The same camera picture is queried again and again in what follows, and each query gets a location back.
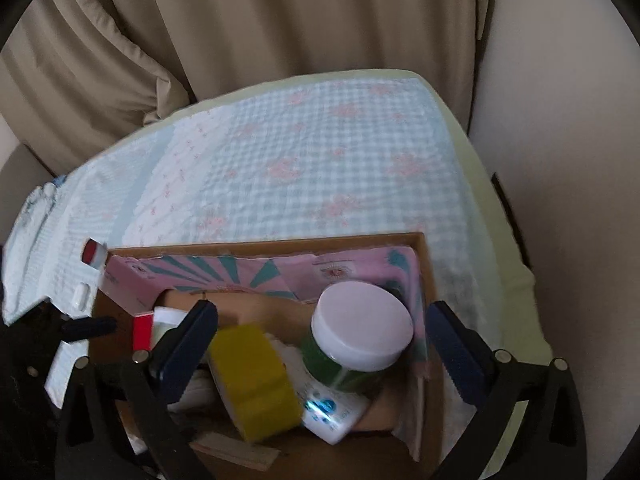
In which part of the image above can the beige curtain panel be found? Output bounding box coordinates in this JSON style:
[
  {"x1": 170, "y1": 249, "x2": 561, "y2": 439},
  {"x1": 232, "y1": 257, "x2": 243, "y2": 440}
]
[
  {"x1": 0, "y1": 0, "x2": 201, "y2": 176},
  {"x1": 95, "y1": 0, "x2": 496, "y2": 111}
]

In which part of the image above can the green jar with white lid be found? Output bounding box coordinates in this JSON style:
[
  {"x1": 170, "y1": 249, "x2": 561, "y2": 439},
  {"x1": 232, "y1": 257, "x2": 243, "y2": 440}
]
[{"x1": 299, "y1": 282, "x2": 416, "y2": 395}]

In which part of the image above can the grey padded headboard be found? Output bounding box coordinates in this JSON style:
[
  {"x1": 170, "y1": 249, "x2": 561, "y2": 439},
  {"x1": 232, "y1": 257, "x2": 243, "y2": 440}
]
[{"x1": 0, "y1": 125, "x2": 53, "y2": 196}]

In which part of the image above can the yellow tape roll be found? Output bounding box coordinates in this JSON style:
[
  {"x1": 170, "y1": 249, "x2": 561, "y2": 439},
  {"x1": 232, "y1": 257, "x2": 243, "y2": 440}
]
[{"x1": 207, "y1": 323, "x2": 303, "y2": 443}]

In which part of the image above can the cardboard box with pink lining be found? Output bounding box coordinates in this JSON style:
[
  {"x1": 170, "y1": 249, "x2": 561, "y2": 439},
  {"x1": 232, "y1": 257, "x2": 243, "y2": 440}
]
[{"x1": 80, "y1": 231, "x2": 446, "y2": 480}]

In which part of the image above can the checked floral bed sheet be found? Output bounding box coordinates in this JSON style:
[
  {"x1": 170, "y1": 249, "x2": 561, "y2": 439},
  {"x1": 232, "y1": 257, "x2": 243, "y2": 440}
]
[{"x1": 2, "y1": 82, "x2": 496, "y2": 411}]

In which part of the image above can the white printed bottle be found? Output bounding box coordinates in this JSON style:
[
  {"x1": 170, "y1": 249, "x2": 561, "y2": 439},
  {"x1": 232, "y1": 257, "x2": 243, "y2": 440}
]
[{"x1": 272, "y1": 337, "x2": 372, "y2": 445}]

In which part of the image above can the crumpled light blue blanket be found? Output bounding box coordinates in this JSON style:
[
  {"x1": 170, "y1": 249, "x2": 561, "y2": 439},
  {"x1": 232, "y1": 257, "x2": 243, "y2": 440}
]
[{"x1": 12, "y1": 175, "x2": 68, "y2": 241}]

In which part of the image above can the pale green mattress cover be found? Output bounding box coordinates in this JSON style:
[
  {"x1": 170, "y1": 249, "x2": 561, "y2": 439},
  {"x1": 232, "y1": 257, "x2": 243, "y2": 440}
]
[{"x1": 190, "y1": 67, "x2": 551, "y2": 480}]

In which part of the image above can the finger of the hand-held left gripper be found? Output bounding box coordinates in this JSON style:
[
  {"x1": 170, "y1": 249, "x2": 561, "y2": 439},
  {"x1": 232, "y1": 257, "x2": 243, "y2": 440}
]
[{"x1": 61, "y1": 316, "x2": 115, "y2": 343}]

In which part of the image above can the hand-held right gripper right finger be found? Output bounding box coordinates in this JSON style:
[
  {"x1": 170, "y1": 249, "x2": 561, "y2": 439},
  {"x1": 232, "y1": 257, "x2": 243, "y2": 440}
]
[{"x1": 426, "y1": 301, "x2": 588, "y2": 480}]

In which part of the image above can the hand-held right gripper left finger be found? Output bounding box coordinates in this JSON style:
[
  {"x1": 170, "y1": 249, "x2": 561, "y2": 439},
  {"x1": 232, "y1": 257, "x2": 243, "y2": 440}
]
[{"x1": 55, "y1": 300, "x2": 221, "y2": 480}]

